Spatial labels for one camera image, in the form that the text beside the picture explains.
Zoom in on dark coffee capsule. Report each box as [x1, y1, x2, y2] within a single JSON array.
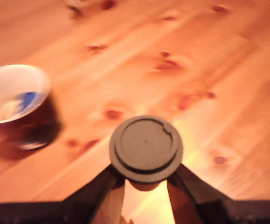
[[109, 114, 184, 192]]

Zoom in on dark red cup white inside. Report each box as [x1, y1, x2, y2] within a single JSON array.
[[0, 64, 63, 151]]

